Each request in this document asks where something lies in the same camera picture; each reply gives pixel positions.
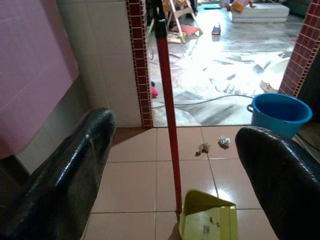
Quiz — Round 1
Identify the white plastic basin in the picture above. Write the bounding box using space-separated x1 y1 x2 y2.
259 57 291 93

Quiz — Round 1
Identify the dark purple slipper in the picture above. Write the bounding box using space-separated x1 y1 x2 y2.
211 22 222 36

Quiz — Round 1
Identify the yellow-green dustpan with red handle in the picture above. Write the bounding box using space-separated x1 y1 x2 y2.
152 0 238 240

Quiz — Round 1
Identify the white crumpled paper ball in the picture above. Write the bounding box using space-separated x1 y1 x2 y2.
217 135 231 148

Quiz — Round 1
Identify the green plastic item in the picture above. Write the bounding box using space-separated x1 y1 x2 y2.
146 19 155 61

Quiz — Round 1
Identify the pink cushion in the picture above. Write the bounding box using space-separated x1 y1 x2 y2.
172 24 203 37

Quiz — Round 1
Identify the orange bag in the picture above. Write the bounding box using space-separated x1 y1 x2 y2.
231 0 251 13

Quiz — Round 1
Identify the wooden chair frame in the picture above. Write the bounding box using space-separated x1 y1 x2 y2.
162 0 203 45

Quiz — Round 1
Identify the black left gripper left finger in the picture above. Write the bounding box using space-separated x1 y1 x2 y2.
0 107 117 240

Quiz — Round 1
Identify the brown crumpled paper scrap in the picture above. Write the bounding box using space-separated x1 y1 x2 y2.
194 142 212 157

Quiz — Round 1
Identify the white mattress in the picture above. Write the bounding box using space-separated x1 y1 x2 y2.
231 2 290 23

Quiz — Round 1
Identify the blue plastic bucket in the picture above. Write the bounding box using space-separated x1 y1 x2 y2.
247 92 313 140

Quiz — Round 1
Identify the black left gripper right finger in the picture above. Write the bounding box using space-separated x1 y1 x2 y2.
234 126 320 240

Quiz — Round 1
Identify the thin floor hose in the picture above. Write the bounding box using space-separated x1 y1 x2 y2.
152 94 253 109

